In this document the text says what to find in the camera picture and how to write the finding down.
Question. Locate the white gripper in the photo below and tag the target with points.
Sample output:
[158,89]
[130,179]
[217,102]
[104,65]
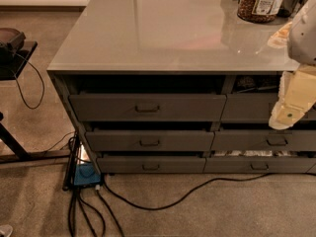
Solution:
[303,37]

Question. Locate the grey drawer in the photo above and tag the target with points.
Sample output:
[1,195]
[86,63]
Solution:
[149,140]
[260,165]
[288,140]
[147,107]
[151,164]
[249,107]

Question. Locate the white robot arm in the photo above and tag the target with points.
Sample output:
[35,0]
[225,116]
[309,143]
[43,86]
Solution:
[301,39]

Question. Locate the clear jar of nuts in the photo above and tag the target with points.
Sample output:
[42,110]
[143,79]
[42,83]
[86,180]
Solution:
[258,11]

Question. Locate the blue power box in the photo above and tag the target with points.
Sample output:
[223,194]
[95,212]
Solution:
[85,175]

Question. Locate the black side table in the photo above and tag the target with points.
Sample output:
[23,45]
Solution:
[11,71]

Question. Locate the black device on table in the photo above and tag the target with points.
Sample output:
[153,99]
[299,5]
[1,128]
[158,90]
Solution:
[11,41]

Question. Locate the grey drawer cabinet frame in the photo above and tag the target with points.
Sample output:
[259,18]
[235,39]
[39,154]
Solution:
[69,83]

